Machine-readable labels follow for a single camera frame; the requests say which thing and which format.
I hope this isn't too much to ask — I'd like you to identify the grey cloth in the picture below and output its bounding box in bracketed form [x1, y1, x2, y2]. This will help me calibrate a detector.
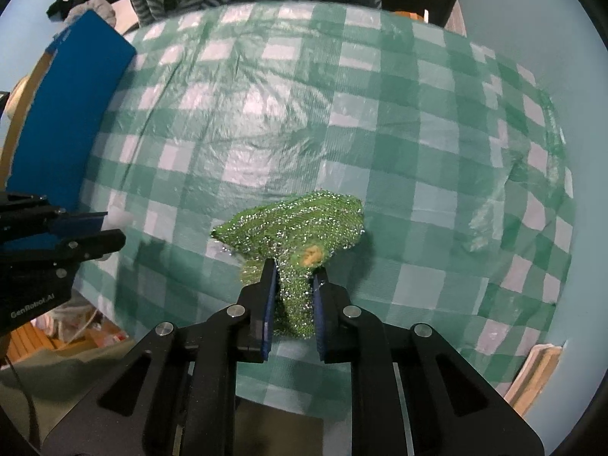
[64, 0, 119, 27]

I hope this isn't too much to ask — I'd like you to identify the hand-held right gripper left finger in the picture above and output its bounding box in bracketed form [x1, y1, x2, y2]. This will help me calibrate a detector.
[43, 257, 279, 456]

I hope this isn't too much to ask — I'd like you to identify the white board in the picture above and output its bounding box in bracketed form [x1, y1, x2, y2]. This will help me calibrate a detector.
[111, 0, 144, 35]

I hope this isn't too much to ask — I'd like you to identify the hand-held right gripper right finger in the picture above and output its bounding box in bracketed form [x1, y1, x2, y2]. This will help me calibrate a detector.
[311, 266, 545, 456]

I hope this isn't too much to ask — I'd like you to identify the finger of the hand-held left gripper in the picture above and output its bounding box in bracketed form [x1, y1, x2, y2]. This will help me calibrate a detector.
[0, 229, 127, 276]
[0, 192, 109, 249]

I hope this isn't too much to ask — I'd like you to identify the green checked tablecloth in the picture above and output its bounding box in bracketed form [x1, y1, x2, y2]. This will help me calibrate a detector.
[78, 1, 576, 421]

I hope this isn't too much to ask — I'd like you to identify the beige board stack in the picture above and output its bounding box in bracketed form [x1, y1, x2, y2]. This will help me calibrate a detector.
[503, 342, 567, 420]

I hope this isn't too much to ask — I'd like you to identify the black cable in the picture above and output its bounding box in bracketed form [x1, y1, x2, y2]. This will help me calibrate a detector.
[0, 337, 40, 440]

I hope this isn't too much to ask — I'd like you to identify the clear plastic bag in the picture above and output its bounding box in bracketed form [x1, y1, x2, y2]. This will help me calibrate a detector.
[33, 294, 135, 348]

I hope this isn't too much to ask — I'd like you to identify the blue cardboard box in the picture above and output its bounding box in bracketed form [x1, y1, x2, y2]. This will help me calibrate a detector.
[0, 9, 138, 253]

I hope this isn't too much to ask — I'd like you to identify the green sparkly scouring cloth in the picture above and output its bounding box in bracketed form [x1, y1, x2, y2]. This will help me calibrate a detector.
[210, 190, 366, 342]

